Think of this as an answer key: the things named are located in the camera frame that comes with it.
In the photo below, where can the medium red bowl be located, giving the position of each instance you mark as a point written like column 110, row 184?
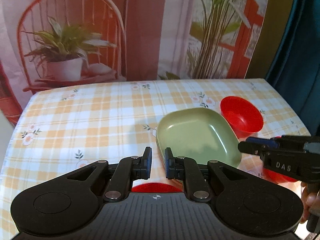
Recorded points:
column 243, row 117

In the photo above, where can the small red bowl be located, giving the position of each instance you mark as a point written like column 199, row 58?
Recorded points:
column 274, row 176

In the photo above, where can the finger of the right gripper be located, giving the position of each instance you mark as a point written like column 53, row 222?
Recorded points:
column 255, row 146

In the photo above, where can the yellow checkered floral tablecloth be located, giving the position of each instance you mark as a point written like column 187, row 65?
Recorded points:
column 63, row 129

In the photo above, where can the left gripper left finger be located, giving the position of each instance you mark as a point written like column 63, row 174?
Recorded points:
column 122, row 175

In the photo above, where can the large red bowl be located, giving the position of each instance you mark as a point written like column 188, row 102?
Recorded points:
column 155, row 188

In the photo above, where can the printed backdrop poster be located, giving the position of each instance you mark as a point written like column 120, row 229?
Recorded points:
column 48, row 44

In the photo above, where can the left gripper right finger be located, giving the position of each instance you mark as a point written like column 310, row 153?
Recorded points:
column 187, row 170

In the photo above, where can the person's right hand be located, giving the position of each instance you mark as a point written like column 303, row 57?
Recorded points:
column 310, row 201

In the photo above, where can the green square plate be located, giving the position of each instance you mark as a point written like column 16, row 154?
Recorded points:
column 198, row 133

